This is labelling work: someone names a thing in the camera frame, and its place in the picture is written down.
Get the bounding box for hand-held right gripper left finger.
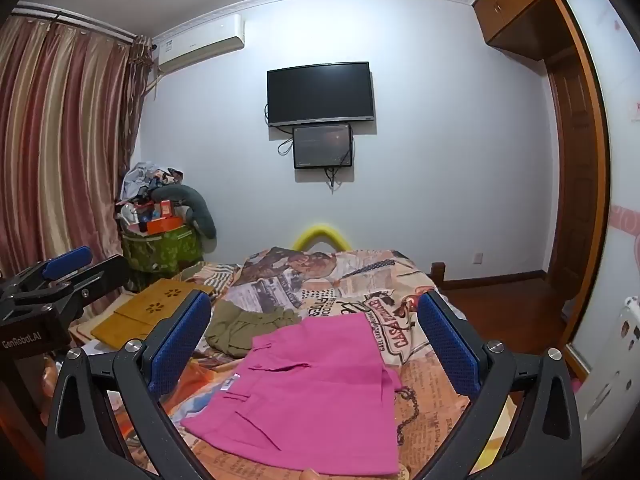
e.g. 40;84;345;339
42;290;221;480

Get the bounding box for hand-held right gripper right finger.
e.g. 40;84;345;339
416;289;583;480

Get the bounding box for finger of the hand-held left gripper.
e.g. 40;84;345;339
0;246;94;295
0;254;132;322

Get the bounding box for pink pants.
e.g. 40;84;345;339
180;314;405;478

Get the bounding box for wooden lap desk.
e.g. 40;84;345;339
91;278;213;352

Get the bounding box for olive green garment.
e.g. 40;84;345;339
194;300;303;360

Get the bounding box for orange box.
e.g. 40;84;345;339
146;214;183;235

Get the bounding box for pile of clothes and boxes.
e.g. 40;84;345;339
115;160;201;236

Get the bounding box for striped curtain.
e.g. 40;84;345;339
0;12;153;281

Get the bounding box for printed blanket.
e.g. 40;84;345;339
70;245;521;480

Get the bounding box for grey plush pillow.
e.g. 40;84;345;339
150;183;218;241

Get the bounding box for yellow foam tube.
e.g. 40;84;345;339
291;224;352;252

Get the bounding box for wooden door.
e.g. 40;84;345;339
544;45;603;288

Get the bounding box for frosted sliding wardrobe door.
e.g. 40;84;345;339
559;0;640;431

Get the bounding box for white air conditioner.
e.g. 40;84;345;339
152;14;247;73

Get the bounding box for wooden overhead cabinet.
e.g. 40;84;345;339
471;0;587;62

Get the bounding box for small black wall monitor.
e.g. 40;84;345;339
292;122;354;170

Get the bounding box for curtain rail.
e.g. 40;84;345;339
10;2;140;42

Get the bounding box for large black wall television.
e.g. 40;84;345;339
266;61;377;128

